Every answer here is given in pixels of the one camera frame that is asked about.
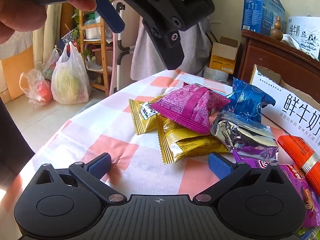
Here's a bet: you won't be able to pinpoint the pink checked tablecloth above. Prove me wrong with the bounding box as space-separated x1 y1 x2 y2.
0 69 320 240

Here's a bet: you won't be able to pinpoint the shiny blue snack packet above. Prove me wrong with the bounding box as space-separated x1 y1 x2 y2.
220 77 276 123

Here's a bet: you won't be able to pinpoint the white tube frame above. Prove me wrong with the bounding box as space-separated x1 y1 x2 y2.
110 1 140 95

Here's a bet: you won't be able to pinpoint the person's left hand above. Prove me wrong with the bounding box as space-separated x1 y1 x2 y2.
0 0 97 45

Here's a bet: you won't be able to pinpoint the white plastic bag with cabbage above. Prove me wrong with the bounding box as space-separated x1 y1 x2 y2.
51 41 92 105

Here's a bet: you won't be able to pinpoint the silver foil snack packet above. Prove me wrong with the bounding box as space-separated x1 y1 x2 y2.
211 110 279 163

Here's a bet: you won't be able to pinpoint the clear plastic bag red contents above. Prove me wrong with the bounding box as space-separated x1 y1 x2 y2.
19 69 53 109

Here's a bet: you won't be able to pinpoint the wooden gourd ornament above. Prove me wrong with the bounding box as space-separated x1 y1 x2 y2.
271 16 284 40

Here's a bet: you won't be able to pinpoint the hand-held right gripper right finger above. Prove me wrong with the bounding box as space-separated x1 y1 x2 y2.
192 152 290 203

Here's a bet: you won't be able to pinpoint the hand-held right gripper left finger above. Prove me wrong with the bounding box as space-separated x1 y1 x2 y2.
32 153 128 205

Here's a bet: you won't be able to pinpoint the white plastic container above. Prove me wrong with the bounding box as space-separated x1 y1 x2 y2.
84 19 106 40

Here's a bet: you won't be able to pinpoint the white cow print carton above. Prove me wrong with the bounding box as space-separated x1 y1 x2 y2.
282 16 320 60

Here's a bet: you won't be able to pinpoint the blue gift carton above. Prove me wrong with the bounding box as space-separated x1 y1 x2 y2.
241 0 285 37

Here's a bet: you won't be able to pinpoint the brown wooden nightstand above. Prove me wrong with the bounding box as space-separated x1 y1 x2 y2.
237 29 320 98

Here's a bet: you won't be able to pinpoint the small yellow cardboard box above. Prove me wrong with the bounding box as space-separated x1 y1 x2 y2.
209 37 240 75

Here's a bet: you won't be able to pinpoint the dark cloth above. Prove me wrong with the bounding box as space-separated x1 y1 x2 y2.
0 97 36 193

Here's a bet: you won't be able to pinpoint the checked grey cloth cover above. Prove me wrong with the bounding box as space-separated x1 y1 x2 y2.
130 15 213 82

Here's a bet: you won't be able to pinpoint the small yellow snack packet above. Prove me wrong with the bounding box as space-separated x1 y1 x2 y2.
128 95 165 136

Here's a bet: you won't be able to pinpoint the large yellow snack packet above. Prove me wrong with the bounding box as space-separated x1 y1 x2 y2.
156 114 229 165

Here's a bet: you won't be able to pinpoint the wooden rack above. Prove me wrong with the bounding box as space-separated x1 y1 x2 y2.
75 7 117 97

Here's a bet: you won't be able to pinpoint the purple snack packet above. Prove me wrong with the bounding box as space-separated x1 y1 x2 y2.
232 150 320 228

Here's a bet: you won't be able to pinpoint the magenta snack packet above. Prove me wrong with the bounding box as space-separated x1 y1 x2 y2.
151 82 231 135

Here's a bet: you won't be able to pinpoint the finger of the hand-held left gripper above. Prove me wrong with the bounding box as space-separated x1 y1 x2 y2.
142 20 185 71
96 0 126 34

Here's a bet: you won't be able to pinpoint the orange snack packet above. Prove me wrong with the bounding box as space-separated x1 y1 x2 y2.
277 135 320 195

